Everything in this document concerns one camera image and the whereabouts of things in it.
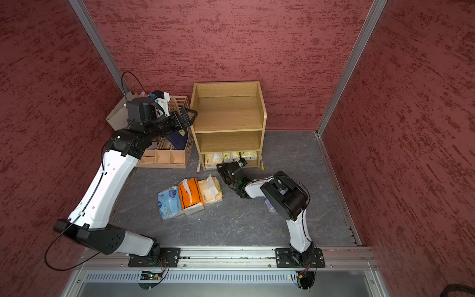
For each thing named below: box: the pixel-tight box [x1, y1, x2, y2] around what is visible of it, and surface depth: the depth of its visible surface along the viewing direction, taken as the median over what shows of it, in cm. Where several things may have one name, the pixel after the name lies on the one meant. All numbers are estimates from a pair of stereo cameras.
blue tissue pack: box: [157, 185, 184, 220], surface depth 87 cm
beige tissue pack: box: [197, 173, 223, 208], surface depth 89 cm
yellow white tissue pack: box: [204, 152, 224, 164], surface depth 99 cm
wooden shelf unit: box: [190, 81, 267, 172], surface depth 90 cm
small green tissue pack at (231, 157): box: [223, 151, 241, 164], surface depth 102 cm
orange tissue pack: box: [178, 177, 206, 216], surface depth 86 cm
